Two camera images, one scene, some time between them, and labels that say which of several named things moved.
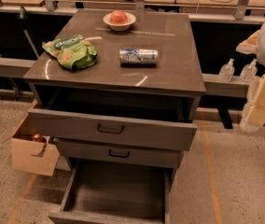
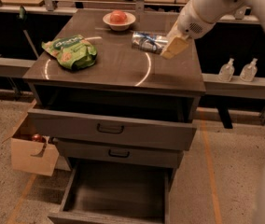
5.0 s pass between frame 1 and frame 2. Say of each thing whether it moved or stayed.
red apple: stayed
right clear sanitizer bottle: stayed
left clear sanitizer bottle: stayed
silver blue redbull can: moved
